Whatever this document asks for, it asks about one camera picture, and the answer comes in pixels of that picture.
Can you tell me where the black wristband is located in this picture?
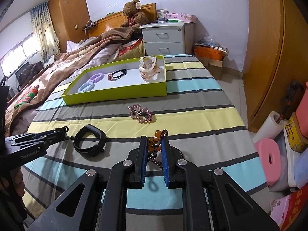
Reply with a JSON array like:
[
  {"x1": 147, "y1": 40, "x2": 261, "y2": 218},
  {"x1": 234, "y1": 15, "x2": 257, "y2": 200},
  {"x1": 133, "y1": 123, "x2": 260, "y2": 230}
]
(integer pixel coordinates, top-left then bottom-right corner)
[{"x1": 73, "y1": 124, "x2": 106, "y2": 158}]

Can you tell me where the blue spiral hair tie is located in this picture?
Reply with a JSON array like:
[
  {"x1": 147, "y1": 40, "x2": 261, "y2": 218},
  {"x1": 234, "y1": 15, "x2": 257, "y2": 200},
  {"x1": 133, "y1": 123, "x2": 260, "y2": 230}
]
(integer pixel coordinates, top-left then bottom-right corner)
[{"x1": 77, "y1": 81, "x2": 96, "y2": 93}]

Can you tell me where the purple spiral hair tie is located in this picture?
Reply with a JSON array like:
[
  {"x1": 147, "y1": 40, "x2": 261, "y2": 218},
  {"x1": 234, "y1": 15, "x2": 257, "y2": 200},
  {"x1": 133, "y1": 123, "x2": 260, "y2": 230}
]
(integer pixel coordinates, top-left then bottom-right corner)
[{"x1": 88, "y1": 72, "x2": 105, "y2": 83}]

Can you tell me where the brown bead bracelet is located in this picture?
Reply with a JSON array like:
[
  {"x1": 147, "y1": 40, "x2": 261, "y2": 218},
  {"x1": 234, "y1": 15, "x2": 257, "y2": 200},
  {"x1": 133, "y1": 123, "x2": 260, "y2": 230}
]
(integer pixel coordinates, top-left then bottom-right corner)
[{"x1": 147, "y1": 129, "x2": 186, "y2": 170}]

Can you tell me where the black hair tie pink charm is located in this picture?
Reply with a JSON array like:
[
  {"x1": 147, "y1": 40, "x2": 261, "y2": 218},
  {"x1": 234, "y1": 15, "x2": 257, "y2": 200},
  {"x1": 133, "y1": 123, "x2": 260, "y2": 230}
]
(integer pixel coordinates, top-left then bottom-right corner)
[{"x1": 108, "y1": 68, "x2": 127, "y2": 81}]

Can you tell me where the pink crystal hair clip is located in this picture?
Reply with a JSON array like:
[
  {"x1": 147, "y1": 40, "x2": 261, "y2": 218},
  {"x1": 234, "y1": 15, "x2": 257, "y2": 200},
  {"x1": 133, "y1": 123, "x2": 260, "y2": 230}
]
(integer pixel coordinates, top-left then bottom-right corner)
[{"x1": 127, "y1": 104, "x2": 153, "y2": 124}]

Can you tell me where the clear gold hair claw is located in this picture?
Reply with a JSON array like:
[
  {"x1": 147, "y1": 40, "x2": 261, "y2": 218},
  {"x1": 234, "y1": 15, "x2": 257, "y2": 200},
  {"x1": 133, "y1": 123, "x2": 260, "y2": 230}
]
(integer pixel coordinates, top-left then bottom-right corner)
[{"x1": 139, "y1": 56, "x2": 160, "y2": 81}]

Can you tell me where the left hand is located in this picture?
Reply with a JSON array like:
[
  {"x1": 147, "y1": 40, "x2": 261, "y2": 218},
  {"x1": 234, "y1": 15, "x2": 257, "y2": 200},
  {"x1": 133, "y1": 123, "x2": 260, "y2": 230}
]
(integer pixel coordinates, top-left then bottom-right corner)
[{"x1": 0, "y1": 167, "x2": 24, "y2": 197}]

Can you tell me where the brown fleece blanket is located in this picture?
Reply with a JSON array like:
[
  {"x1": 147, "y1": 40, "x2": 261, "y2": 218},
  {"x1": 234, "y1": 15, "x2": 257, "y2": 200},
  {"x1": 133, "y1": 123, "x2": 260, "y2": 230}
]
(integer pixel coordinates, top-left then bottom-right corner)
[{"x1": 4, "y1": 27, "x2": 136, "y2": 137}]

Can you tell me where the green tray box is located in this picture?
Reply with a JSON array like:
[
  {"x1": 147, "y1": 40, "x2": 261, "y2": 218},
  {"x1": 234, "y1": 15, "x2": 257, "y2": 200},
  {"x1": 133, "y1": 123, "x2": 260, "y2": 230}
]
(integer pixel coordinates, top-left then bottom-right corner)
[{"x1": 62, "y1": 55, "x2": 167, "y2": 105}]

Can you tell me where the pink foam stool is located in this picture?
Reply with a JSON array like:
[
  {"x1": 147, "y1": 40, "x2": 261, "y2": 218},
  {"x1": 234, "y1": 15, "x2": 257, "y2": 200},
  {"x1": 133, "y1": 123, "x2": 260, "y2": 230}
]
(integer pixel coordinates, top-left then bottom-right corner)
[{"x1": 254, "y1": 138, "x2": 281, "y2": 186}]

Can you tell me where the floral curtain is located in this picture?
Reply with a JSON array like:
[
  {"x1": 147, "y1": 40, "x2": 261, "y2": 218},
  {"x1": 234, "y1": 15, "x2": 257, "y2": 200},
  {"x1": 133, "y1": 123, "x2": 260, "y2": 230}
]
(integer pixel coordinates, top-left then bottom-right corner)
[{"x1": 30, "y1": 2, "x2": 60, "y2": 62}]

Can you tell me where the white paper roll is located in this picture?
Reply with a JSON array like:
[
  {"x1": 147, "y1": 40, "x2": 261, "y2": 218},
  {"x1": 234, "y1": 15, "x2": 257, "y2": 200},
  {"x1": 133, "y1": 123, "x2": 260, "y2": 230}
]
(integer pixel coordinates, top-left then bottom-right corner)
[{"x1": 253, "y1": 111, "x2": 285, "y2": 143}]

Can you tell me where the yellow tin box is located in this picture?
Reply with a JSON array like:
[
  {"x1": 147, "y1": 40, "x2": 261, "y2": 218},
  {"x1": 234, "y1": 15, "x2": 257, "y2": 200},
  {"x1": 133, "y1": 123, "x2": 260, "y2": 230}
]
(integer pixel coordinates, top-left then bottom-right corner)
[{"x1": 285, "y1": 113, "x2": 308, "y2": 153}]

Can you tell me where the wooden headboard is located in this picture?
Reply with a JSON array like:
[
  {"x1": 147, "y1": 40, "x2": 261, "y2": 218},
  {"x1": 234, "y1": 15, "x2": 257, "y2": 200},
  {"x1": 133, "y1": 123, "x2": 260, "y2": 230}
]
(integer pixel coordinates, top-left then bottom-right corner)
[{"x1": 87, "y1": 3, "x2": 157, "y2": 38}]

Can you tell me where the wooden wardrobe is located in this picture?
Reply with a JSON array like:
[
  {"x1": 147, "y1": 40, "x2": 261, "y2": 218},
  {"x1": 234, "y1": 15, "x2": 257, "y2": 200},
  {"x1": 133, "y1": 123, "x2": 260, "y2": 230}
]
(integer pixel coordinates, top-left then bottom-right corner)
[{"x1": 48, "y1": 0, "x2": 90, "y2": 53}]

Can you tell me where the red pink container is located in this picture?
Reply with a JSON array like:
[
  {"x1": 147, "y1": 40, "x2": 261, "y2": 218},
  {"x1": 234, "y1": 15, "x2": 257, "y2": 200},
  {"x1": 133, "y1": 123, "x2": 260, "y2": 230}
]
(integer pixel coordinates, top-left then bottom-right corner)
[{"x1": 295, "y1": 83, "x2": 308, "y2": 138}]

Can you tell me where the brown teddy bear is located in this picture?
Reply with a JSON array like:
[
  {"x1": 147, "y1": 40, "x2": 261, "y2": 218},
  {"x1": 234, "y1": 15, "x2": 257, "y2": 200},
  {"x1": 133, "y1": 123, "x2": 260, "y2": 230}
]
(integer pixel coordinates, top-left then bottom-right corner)
[{"x1": 121, "y1": 0, "x2": 150, "y2": 33}]

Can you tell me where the grey bedside drawer cabinet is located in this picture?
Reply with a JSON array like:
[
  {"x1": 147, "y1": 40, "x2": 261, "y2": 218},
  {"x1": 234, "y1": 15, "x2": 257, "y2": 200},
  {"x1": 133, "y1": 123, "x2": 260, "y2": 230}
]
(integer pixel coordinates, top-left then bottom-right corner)
[{"x1": 140, "y1": 22, "x2": 194, "y2": 55}]

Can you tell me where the wooden door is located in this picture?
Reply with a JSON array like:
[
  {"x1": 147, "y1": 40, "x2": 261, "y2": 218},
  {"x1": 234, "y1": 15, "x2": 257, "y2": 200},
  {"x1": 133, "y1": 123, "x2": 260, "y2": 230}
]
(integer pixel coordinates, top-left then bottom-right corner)
[{"x1": 243, "y1": 0, "x2": 307, "y2": 132}]

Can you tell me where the orange box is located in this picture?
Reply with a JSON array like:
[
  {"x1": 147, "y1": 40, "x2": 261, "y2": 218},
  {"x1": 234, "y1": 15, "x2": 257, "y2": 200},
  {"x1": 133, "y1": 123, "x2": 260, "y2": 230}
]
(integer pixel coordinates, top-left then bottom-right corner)
[{"x1": 194, "y1": 46, "x2": 228, "y2": 61}]

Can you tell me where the pink floral box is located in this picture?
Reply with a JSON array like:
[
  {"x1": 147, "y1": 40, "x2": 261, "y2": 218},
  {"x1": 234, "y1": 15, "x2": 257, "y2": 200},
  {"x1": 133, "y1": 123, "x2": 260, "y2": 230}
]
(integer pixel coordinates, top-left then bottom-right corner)
[{"x1": 164, "y1": 13, "x2": 196, "y2": 23}]

